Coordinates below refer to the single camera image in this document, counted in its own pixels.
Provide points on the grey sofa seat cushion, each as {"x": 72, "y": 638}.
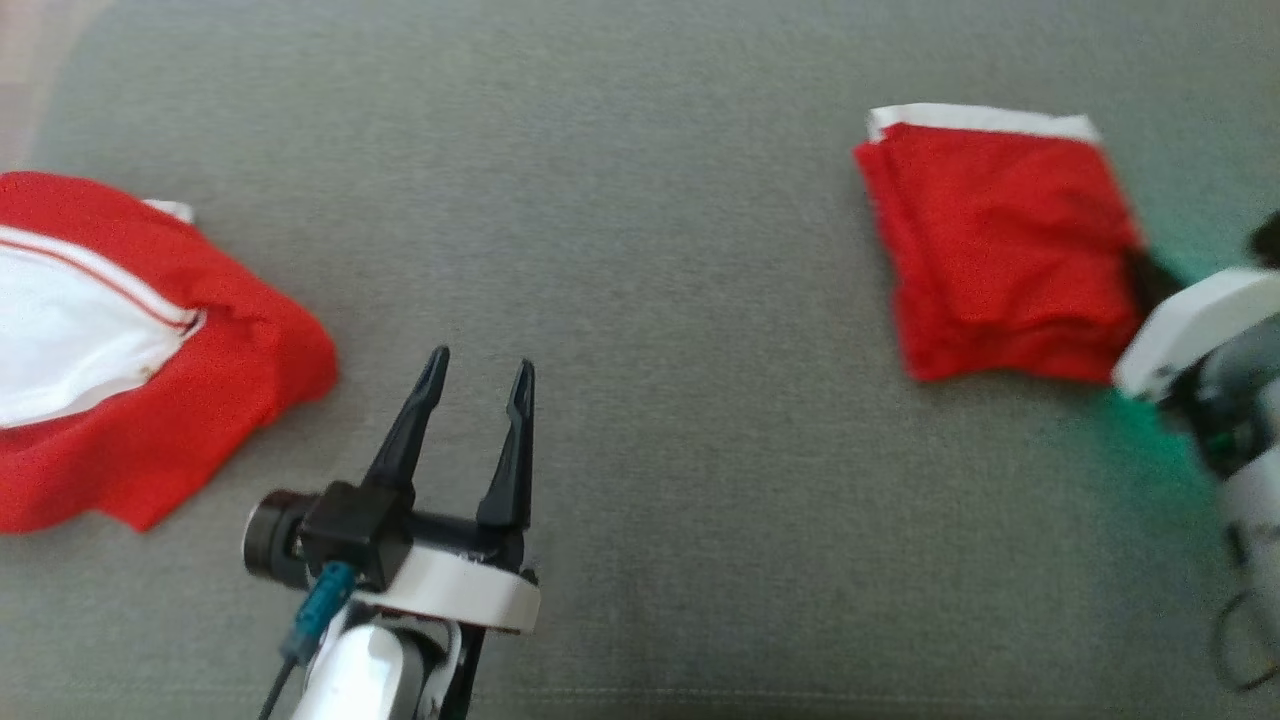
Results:
{"x": 650, "y": 300}

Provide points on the red garment with white trim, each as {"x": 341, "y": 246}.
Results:
{"x": 1000, "y": 250}

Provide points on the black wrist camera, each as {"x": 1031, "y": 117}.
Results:
{"x": 350, "y": 530}
{"x": 1268, "y": 240}

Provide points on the red polo shirt white collar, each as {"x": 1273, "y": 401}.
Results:
{"x": 230, "y": 400}

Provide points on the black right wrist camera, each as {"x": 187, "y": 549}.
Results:
{"x": 1268, "y": 240}

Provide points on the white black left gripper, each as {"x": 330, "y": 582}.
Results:
{"x": 460, "y": 590}

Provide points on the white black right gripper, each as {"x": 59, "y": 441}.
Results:
{"x": 1190, "y": 320}

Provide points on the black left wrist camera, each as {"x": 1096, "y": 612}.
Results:
{"x": 350, "y": 530}

